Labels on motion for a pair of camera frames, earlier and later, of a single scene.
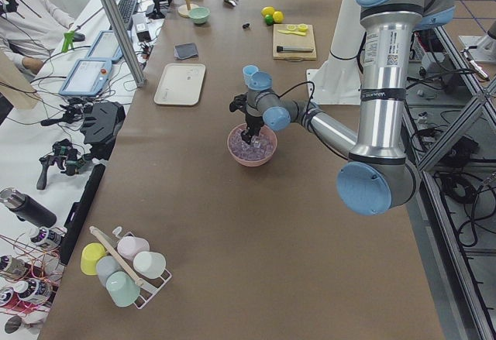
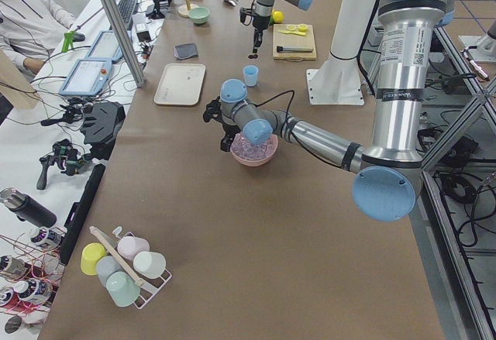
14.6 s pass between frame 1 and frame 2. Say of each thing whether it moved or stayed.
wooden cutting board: stayed
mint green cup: stayed
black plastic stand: stayed
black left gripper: moved
